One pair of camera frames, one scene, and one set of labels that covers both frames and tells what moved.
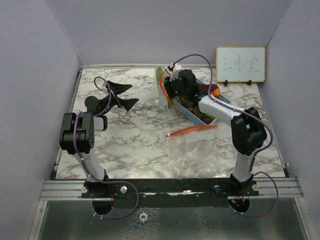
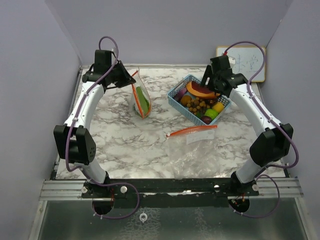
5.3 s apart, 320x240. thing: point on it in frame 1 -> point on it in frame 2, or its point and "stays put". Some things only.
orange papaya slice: (214, 89) stays put
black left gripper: (118, 88) -> (127, 79)
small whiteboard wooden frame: (240, 64) stays put
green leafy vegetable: (170, 103) -> (143, 102)
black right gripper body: (173, 89) -> (212, 83)
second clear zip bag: (194, 152) stays put
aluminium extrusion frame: (61, 190) stays put
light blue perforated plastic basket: (189, 114) stays put
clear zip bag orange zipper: (166, 103) -> (140, 96)
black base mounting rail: (169, 192) stays put
